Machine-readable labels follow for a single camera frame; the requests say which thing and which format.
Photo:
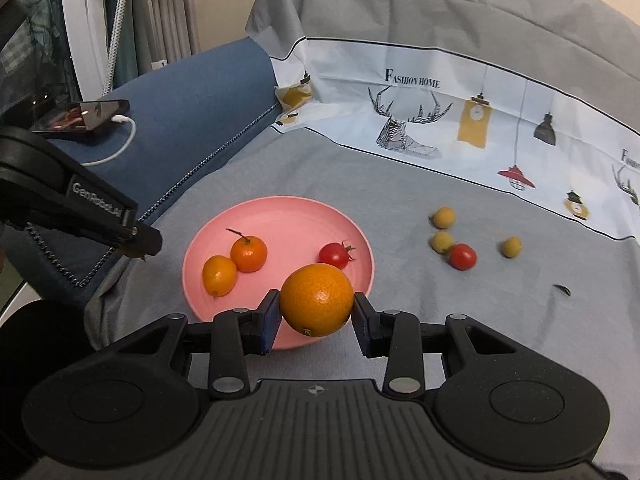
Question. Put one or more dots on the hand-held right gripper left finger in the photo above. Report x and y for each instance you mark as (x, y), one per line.
(270, 321)

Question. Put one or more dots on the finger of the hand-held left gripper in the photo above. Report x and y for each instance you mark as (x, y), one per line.
(145, 242)

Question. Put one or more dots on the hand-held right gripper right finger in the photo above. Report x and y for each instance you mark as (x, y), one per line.
(361, 321)

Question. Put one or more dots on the large orange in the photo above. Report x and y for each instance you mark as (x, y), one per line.
(316, 300)

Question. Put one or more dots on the small orange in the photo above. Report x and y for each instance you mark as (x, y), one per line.
(219, 276)

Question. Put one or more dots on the orange with stem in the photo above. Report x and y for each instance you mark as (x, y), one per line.
(248, 255)

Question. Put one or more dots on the red tomato with green calyx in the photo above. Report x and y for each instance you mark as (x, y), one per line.
(334, 256)

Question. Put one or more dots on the pink plate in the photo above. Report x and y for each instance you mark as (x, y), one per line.
(280, 225)

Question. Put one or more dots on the black smartphone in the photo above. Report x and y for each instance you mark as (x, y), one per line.
(85, 115)

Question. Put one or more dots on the yellow-green longan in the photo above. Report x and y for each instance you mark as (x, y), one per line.
(442, 217)
(441, 241)
(511, 247)

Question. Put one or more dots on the red cherry tomato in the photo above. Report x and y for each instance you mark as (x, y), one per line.
(462, 256)

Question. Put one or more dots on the blue quilted cushion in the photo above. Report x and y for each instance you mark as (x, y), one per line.
(190, 105)

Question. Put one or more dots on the dark green patterned curtain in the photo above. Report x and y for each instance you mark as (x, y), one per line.
(40, 25)

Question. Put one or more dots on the white curtain clip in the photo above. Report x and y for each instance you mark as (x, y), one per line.
(159, 63)

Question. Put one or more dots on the braided gooseneck phone stand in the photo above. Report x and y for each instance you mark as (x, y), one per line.
(118, 25)

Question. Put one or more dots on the grey curtain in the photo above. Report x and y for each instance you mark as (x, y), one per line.
(165, 10)

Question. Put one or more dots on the grey printed bed sheet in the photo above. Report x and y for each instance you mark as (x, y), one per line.
(450, 60)

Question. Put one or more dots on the white round frame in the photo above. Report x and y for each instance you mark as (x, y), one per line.
(85, 35)

